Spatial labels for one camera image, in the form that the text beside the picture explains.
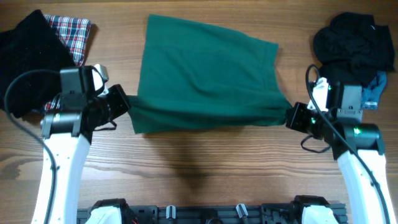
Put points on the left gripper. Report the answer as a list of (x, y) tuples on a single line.
[(122, 101)]

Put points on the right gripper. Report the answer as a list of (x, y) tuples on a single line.
[(293, 120)]

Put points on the green cloth garment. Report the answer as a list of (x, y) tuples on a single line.
[(197, 76)]

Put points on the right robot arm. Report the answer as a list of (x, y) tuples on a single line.
[(334, 115)]

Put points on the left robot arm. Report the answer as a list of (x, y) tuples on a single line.
[(86, 105)]

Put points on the blue denim garment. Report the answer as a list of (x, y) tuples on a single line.
[(372, 93)]

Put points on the red plaid shirt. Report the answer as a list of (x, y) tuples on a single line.
[(73, 37)]

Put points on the black crumpled garment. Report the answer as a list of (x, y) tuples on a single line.
[(353, 48)]

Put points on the black folded garment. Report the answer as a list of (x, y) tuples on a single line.
[(31, 45)]

